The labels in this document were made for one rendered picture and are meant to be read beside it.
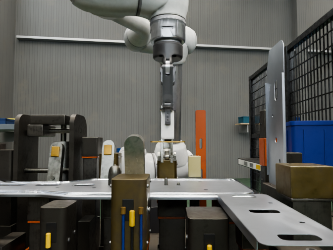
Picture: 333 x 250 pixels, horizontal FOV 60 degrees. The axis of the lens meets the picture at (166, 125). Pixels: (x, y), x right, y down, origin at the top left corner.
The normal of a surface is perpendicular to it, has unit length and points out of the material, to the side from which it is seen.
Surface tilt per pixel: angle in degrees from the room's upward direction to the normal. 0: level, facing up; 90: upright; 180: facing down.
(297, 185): 90
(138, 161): 102
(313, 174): 90
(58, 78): 90
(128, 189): 90
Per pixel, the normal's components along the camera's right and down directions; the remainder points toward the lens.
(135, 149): -0.01, 0.15
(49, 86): 0.14, -0.06
